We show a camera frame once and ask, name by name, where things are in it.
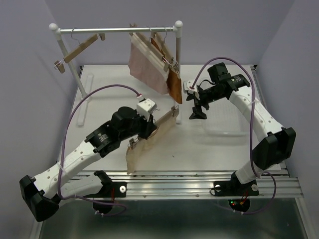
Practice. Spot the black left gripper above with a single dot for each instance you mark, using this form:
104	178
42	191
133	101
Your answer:
149	126

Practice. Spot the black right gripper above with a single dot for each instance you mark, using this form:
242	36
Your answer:
197	113

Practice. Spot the beige clip hanger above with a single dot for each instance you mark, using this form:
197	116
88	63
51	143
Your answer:
164	124
79	49

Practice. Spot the cream beige underwear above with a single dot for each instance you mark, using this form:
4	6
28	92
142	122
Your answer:
137	147

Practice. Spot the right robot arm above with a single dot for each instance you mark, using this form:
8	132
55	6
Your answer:
275	141

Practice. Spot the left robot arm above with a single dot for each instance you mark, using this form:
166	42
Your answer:
46	192

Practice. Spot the brown underwear on rack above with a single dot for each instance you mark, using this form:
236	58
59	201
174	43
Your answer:
173	81

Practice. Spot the beige hanger with brown underwear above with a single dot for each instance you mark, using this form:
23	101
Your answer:
164	49

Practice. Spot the pink underwear on rack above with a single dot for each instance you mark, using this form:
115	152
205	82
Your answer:
147	70

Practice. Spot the beige hanger with pink underwear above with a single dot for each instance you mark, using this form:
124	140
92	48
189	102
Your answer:
146	46

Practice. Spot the empty beige clip hanger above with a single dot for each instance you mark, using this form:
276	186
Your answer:
79	49

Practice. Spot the clear plastic basket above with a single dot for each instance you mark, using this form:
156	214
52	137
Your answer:
224	126

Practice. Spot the white clothes rack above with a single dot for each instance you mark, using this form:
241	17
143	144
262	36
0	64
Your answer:
100	32

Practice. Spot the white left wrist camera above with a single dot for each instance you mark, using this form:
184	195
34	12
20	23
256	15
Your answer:
146	108

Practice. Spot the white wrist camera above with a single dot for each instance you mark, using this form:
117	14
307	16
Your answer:
146	108
189	89

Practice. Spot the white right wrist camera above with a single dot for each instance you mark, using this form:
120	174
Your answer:
189	89

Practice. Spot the aluminium mounting rail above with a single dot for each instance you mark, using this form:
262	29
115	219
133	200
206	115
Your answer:
188	185

